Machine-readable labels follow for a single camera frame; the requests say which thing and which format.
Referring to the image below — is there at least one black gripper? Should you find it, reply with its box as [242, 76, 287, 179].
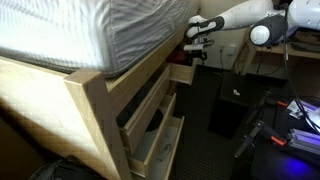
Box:
[190, 49, 210, 63]

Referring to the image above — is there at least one light wooden drawer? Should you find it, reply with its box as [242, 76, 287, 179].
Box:
[165, 49, 198, 86]
[126, 93, 178, 178]
[116, 64, 173, 155]
[146, 114, 186, 180]

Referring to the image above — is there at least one red clothing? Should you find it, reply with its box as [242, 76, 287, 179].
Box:
[166, 49, 193, 66]

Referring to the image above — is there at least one black box with sticker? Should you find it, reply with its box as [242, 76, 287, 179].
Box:
[208, 70, 270, 140]

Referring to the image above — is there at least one wooden desk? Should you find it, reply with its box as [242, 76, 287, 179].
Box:
[238, 31, 320, 78]

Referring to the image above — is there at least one black garment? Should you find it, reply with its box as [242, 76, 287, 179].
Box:
[146, 108, 165, 133]

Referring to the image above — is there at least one black clamp orange trigger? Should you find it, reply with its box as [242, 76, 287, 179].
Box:
[233, 119, 290, 160]
[248, 89, 290, 125]

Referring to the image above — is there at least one grey crumpled cloth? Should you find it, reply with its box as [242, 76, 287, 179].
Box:
[153, 142, 175, 163]

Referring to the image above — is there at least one black desk device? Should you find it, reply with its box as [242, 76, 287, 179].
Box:
[289, 31, 320, 53]

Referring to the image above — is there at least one mattress with striped sheet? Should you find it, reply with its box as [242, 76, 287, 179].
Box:
[0, 0, 201, 80]

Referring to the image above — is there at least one black backpack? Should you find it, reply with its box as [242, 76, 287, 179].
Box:
[28, 154, 102, 180]

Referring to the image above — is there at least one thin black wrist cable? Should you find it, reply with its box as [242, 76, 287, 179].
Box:
[196, 37, 216, 48]

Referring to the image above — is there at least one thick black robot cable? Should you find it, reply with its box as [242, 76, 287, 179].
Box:
[282, 2, 320, 135]

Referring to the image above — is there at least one aluminium profile rail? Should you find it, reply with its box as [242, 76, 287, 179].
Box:
[287, 127, 320, 156]

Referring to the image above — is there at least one light wooden bed frame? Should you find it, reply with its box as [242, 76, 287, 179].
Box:
[0, 24, 201, 180]

